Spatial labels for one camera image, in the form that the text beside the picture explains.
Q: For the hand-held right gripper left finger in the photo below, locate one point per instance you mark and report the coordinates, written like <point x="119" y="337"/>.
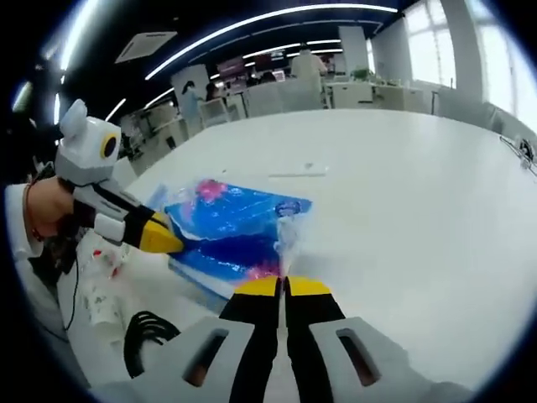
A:
<point x="256" y="336"/>

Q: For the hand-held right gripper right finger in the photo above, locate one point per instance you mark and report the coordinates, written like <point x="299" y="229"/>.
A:
<point x="310" y="336"/>

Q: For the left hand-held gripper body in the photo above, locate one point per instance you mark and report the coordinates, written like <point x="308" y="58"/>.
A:
<point x="81" y="151"/>

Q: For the blue wet wipes packet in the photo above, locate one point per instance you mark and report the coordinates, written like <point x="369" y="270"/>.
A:
<point x="235" y="226"/>

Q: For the white paper cup green print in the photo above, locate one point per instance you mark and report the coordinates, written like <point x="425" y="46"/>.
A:
<point x="102" y="304"/>

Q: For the person's left hand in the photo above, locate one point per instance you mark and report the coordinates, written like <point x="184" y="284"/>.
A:
<point x="54" y="205"/>

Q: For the person's white coat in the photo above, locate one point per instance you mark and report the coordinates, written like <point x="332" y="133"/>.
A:
<point x="44" y="294"/>

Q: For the ceiling air conditioner vent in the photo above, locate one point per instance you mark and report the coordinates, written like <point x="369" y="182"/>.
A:
<point x="147" y="46"/>

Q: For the white office chair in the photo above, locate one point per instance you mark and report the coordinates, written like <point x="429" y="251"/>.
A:
<point x="215" y="112"/>

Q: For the white office counter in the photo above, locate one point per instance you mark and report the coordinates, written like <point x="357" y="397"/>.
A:
<point x="285" y="98"/>

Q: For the ceiling light strip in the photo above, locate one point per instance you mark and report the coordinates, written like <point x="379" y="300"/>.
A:
<point x="268" y="25"/>

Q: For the green potted plant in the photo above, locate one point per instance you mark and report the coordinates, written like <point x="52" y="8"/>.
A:
<point x="361" y="74"/>

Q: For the window with white blinds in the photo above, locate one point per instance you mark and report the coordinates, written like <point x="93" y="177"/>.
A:
<point x="503" y="67"/>
<point x="432" y="46"/>

